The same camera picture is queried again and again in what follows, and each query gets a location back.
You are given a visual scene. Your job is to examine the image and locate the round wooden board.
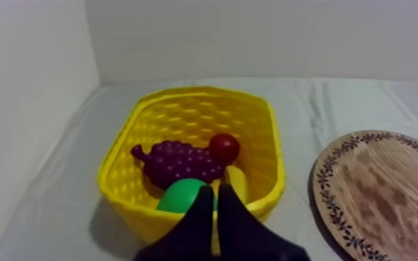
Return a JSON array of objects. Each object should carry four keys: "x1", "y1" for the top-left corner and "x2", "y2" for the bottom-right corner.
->
[{"x1": 311, "y1": 130, "x2": 418, "y2": 261}]

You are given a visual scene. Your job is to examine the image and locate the yellow toy banana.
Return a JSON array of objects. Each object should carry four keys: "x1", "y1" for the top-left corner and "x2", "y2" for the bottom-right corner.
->
[{"x1": 224, "y1": 165, "x2": 249, "y2": 205}]

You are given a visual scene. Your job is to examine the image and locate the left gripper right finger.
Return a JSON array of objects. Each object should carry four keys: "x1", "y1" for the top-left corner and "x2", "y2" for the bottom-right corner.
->
[{"x1": 217, "y1": 184, "x2": 312, "y2": 261}]

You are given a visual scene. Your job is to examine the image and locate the green toy pear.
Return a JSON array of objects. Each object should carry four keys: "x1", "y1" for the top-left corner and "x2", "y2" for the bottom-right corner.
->
[{"x1": 156, "y1": 178, "x2": 218, "y2": 214}]

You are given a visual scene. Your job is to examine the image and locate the yellow plastic basket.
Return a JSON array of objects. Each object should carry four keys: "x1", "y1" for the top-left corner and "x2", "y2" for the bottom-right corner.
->
[{"x1": 97, "y1": 85, "x2": 287, "y2": 255}]

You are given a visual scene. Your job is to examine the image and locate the purple toy grapes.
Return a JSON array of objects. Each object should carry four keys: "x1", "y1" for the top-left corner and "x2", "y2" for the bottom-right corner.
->
[{"x1": 131, "y1": 140, "x2": 227, "y2": 191}]

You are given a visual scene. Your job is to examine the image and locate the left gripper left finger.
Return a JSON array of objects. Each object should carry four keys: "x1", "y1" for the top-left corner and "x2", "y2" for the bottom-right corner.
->
[{"x1": 133, "y1": 185, "x2": 215, "y2": 261}]

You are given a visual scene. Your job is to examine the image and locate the small red fruit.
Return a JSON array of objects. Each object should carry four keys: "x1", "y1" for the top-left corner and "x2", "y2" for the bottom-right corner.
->
[{"x1": 208, "y1": 133, "x2": 241, "y2": 165}]

